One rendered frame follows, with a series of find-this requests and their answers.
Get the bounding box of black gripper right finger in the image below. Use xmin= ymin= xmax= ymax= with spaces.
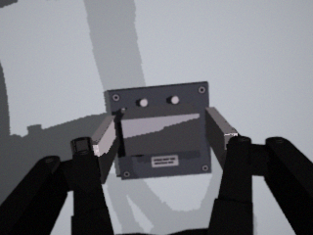
xmin=205 ymin=107 xmax=313 ymax=235

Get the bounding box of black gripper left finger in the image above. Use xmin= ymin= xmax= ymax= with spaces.
xmin=0 ymin=116 xmax=120 ymax=235

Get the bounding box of grey block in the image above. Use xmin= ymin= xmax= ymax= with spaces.
xmin=121 ymin=102 xmax=201 ymax=156

